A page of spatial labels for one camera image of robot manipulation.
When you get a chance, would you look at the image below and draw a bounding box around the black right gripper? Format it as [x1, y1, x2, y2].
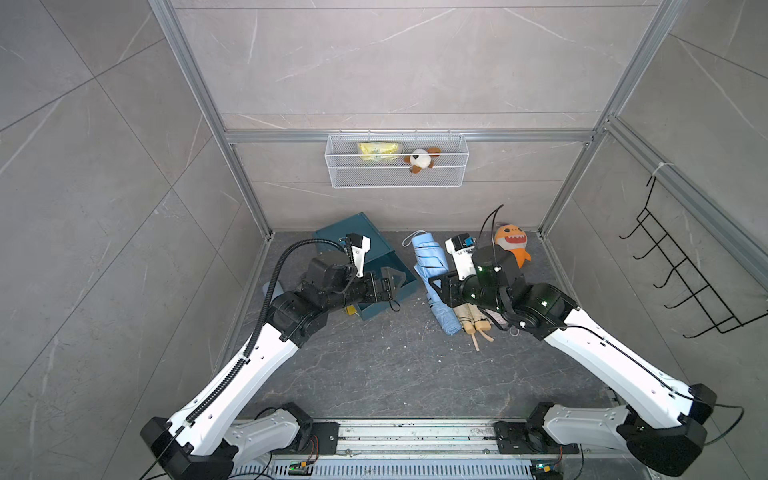
[428, 268, 506, 319]

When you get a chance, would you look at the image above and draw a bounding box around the light blue umbrella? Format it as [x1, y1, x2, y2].
[402, 230, 462, 336]

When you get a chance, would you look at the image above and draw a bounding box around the teal drawer cabinet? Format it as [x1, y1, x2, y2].
[312, 212, 420, 303]

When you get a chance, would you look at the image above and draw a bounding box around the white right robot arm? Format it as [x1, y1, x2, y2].
[428, 241, 717, 477]

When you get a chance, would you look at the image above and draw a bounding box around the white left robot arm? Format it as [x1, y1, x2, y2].
[141, 251, 407, 479]

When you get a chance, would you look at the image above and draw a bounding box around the beige folded umbrella left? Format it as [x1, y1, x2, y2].
[453, 303, 479, 351]

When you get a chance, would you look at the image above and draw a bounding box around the beige folded umbrella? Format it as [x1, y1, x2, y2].
[453, 303, 479, 351]
[469, 304, 494, 342]

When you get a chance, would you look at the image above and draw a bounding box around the beige folded umbrella right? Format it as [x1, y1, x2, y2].
[469, 304, 494, 342]

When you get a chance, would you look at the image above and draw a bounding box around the pink folded umbrella right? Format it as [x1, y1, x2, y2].
[491, 318, 520, 337]

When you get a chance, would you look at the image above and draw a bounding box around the orange shark plush toy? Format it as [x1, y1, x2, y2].
[494, 224, 532, 268]

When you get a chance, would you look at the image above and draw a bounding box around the blue grey cylinder case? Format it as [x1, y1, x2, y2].
[262, 281, 284, 301]

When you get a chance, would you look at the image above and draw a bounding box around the brown white plush dog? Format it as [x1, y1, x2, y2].
[404, 147, 441, 175]

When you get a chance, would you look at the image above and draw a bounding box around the yellow item in basket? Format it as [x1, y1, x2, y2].
[357, 142, 402, 162]

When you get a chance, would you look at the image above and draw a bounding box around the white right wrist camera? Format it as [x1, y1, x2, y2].
[445, 233, 476, 281]

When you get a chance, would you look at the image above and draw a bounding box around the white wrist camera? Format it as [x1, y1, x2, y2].
[445, 233, 476, 281]
[345, 233, 371, 278]

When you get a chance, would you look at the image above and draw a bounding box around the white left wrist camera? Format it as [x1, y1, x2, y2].
[345, 233, 371, 278]

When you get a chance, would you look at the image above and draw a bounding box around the white wire wall basket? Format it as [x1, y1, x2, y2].
[324, 131, 470, 189]

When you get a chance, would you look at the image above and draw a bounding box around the black wire wall hook rack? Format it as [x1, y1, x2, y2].
[619, 176, 767, 340]

